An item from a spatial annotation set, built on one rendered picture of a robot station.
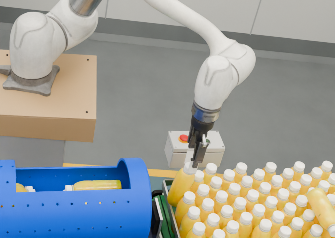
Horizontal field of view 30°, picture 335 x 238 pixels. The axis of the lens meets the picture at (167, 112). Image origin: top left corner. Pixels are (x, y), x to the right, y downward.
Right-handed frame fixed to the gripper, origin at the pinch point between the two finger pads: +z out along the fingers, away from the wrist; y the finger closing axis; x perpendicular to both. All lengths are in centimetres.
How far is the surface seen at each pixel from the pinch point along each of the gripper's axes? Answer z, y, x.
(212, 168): 9.7, -5.9, 11.1
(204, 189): 9.7, 4.0, 5.4
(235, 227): 9.8, 21.3, 11.6
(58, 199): -3, 18, -47
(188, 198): 9.7, 8.1, -1.2
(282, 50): 112, -242, 160
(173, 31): 106, -255, 70
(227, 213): 10.0, 15.0, 10.7
